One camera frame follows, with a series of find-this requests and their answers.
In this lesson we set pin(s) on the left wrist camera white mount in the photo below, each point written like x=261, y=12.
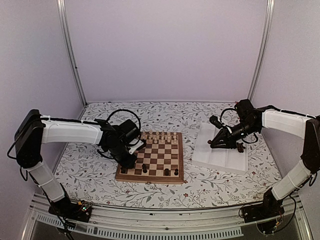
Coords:
x=140, y=145

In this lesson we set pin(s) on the left aluminium frame post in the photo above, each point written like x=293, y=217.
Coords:
x=70, y=52

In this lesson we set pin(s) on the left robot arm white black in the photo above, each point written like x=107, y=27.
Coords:
x=36, y=130

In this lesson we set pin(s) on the wooden chess board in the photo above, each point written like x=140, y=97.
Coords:
x=157, y=158

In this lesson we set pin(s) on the dark chess piece corner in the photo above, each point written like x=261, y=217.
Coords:
x=123, y=170

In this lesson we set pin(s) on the front aluminium rail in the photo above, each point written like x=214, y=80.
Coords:
x=109, y=222

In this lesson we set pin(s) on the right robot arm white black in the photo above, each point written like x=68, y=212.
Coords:
x=288, y=134

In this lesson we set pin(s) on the right aluminium frame post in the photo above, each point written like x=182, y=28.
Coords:
x=270, y=4

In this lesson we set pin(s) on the pile of dark chess pieces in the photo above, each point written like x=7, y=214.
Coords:
x=240, y=147

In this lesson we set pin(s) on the dark wooden king piece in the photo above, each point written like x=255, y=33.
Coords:
x=144, y=168

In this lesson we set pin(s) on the light bishop piece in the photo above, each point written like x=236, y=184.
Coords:
x=144, y=136
x=163, y=134

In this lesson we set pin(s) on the light bishop piece left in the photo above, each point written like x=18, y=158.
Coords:
x=144, y=136

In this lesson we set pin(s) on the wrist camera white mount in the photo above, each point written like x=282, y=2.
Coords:
x=220, y=125
x=140, y=145

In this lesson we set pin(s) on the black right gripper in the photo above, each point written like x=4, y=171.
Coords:
x=223, y=133

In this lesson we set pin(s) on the light king piece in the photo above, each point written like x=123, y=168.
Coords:
x=157, y=133

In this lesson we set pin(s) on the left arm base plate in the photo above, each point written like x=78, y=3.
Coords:
x=79, y=211

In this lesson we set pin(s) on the dark chess piece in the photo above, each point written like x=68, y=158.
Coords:
x=166, y=172
x=176, y=171

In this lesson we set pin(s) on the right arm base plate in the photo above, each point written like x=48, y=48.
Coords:
x=272, y=217

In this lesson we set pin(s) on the light bishop piece right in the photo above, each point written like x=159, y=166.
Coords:
x=163, y=134

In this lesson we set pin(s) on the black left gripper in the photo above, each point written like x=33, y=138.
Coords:
x=127, y=164

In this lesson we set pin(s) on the white plastic compartment tray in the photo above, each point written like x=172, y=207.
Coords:
x=225, y=160

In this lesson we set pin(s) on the aluminium frame post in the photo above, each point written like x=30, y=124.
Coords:
x=70, y=52
x=270, y=4

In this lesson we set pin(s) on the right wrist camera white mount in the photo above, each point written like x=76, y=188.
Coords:
x=220, y=125

